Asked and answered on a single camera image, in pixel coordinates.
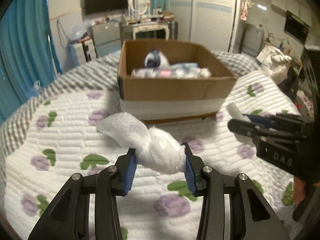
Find white clothes pile on chair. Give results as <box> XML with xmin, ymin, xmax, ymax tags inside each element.
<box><xmin>257</xmin><ymin>46</ymin><xmax>292</xmax><ymax>85</ymax></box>

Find grey mini fridge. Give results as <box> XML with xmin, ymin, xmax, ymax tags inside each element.
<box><xmin>91</xmin><ymin>22</ymin><xmax>121</xmax><ymax>57</ymax></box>

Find brown cardboard box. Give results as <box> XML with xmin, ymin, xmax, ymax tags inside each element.
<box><xmin>117</xmin><ymin>39</ymin><xmax>237</xmax><ymax>123</ymax></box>

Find grey checked duvet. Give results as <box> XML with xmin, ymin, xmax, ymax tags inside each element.
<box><xmin>0</xmin><ymin>49</ymin><xmax>263</xmax><ymax>151</ymax></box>

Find white louvred wardrobe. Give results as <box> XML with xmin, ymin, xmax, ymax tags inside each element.
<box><xmin>169</xmin><ymin>0</ymin><xmax>240</xmax><ymax>51</ymax></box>

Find black wall television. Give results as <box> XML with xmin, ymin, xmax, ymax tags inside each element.
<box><xmin>85</xmin><ymin>0</ymin><xmax>128</xmax><ymax>15</ymax></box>

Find teal left curtain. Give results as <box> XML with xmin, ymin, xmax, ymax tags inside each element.
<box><xmin>1</xmin><ymin>0</ymin><xmax>62</xmax><ymax>122</ymax></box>

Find white suitcase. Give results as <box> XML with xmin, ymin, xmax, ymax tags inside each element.
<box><xmin>70</xmin><ymin>37</ymin><xmax>97</xmax><ymax>67</ymax></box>

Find pink hanging garment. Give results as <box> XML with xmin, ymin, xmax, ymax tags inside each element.
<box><xmin>240</xmin><ymin>0</ymin><xmax>253</xmax><ymax>21</ymax></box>

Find white floral quilted blanket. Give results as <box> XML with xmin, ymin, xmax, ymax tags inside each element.
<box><xmin>2</xmin><ymin>69</ymin><xmax>301</xmax><ymax>240</ymax></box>

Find right hand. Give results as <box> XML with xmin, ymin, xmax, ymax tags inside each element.
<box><xmin>292</xmin><ymin>177</ymin><xmax>305</xmax><ymax>206</ymax></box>

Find clear plastic bag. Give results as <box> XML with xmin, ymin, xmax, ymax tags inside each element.
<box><xmin>69</xmin><ymin>22</ymin><xmax>91</xmax><ymax>41</ymax></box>

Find white knotted towel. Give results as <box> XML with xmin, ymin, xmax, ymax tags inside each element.
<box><xmin>96</xmin><ymin>101</ymin><xmax>254</xmax><ymax>176</ymax></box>

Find white oval vanity mirror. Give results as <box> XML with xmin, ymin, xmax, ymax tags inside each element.
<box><xmin>129</xmin><ymin>0</ymin><xmax>151</xmax><ymax>19</ymax></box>

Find white blue rolled cloth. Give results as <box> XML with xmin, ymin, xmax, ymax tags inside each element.
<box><xmin>144</xmin><ymin>49</ymin><xmax>170</xmax><ymax>68</ymax></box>

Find black range hood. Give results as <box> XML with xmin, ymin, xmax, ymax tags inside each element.
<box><xmin>284</xmin><ymin>11</ymin><xmax>309</xmax><ymax>44</ymax></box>

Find white dressing table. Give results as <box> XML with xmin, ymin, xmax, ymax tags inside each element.
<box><xmin>119</xmin><ymin>21</ymin><xmax>170</xmax><ymax>42</ymax></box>

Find white upper wall cabinets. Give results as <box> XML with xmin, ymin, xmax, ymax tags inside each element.
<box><xmin>271</xmin><ymin>0</ymin><xmax>312</xmax><ymax>27</ymax></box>

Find dark suitcase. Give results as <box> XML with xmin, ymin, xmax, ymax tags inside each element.
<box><xmin>168</xmin><ymin>21</ymin><xmax>178</xmax><ymax>40</ymax></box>

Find grey washing machine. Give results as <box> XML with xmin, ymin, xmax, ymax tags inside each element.
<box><xmin>241</xmin><ymin>23</ymin><xmax>265</xmax><ymax>57</ymax></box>

